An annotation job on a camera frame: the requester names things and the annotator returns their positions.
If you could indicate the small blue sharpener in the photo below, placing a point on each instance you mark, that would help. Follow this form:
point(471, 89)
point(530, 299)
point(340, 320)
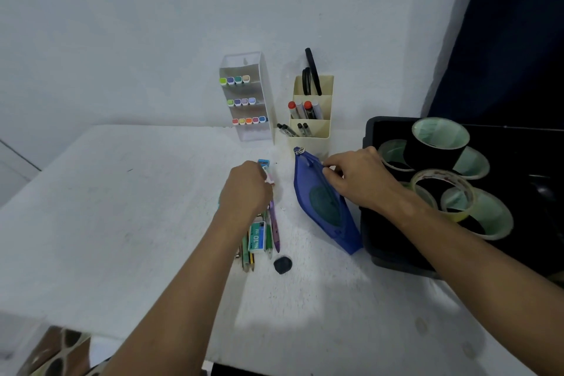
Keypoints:
point(263, 163)

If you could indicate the black plastic tray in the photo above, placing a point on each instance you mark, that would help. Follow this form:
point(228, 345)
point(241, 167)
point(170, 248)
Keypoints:
point(528, 155)

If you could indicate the pile of pens and markers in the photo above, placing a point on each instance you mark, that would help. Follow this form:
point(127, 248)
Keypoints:
point(274, 230)

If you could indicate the cream pen holder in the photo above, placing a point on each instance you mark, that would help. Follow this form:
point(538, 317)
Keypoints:
point(319, 131)

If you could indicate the small black cap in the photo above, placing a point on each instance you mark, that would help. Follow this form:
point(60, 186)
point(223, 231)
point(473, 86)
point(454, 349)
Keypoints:
point(283, 265)

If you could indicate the person's left forearm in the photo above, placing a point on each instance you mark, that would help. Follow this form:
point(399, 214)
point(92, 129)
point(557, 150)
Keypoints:
point(176, 301)

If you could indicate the red capped black marker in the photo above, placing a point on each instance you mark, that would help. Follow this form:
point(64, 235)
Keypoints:
point(308, 104)

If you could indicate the yellow black striped pencil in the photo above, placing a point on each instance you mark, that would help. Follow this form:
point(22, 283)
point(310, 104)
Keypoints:
point(252, 262)

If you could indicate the person's right forearm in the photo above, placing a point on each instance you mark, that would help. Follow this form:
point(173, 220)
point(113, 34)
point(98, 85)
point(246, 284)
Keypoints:
point(484, 283)

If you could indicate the black cylindrical object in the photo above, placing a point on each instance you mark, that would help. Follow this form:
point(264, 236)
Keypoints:
point(546, 190)

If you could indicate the patterned floor mat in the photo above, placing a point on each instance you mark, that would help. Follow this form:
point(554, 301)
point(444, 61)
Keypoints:
point(53, 353)

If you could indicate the white eraser red label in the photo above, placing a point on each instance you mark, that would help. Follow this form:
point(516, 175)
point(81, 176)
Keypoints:
point(269, 177)

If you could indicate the green transparent protractor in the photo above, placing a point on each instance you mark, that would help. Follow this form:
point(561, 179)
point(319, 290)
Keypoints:
point(324, 206)

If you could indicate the teal staples box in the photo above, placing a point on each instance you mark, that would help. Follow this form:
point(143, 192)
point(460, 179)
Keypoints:
point(257, 237)

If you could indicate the dark blue curtain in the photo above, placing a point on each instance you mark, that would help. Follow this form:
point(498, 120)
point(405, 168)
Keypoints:
point(511, 36)

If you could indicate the person's right hand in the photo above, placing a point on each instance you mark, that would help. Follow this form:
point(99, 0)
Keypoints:
point(365, 179)

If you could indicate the yellow clear tape roll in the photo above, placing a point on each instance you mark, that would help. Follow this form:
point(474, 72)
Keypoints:
point(467, 208)

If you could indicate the clear tiered organizer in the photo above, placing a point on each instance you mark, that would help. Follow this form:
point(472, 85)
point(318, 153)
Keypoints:
point(255, 133)

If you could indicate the person's left hand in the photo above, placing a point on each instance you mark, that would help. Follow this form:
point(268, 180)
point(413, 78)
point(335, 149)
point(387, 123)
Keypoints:
point(244, 195)

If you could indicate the blue mesh pencil pouch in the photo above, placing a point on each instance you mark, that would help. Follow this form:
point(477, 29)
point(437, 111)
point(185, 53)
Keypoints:
point(343, 234)

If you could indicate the red capped white marker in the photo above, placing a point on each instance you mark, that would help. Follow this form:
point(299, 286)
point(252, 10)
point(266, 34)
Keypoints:
point(291, 105)

